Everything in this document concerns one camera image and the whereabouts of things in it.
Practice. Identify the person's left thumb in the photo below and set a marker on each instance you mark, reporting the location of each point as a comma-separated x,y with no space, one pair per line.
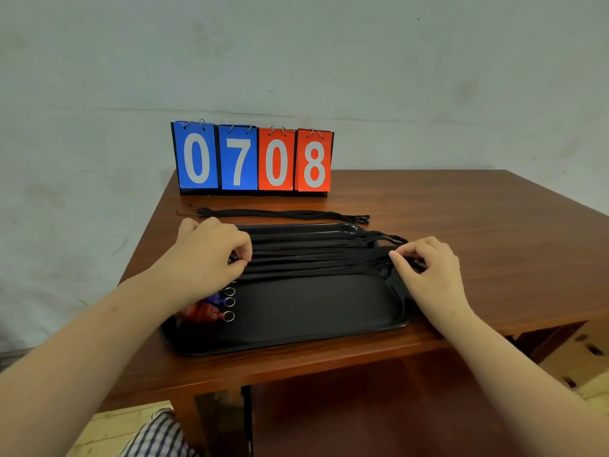
239,268

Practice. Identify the person's checkered clothing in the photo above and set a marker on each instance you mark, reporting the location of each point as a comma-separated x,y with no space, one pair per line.
159,435

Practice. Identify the brown wooden table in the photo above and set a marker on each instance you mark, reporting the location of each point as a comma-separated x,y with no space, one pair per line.
357,399

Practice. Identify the light wooden crate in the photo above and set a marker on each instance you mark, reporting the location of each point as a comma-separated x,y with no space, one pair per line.
578,356

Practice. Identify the person's right forearm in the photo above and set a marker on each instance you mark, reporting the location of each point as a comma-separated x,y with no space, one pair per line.
518,390

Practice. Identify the blue tag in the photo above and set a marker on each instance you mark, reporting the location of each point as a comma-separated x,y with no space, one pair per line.
216,299

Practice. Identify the person's right hand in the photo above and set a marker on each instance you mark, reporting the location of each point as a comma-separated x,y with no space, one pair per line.
435,280

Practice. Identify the person's left forearm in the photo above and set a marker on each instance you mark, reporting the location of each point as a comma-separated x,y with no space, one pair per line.
81,361

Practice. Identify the black plastic tray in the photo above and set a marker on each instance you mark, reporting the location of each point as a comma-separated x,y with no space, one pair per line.
309,309

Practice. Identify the blue and red flip scoreboard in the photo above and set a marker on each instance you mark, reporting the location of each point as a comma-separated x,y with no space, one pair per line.
252,159

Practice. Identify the person's right thumb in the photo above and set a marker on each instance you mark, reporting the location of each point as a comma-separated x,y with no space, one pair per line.
400,267

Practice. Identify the person's left hand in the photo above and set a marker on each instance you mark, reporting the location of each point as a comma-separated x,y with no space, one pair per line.
200,261

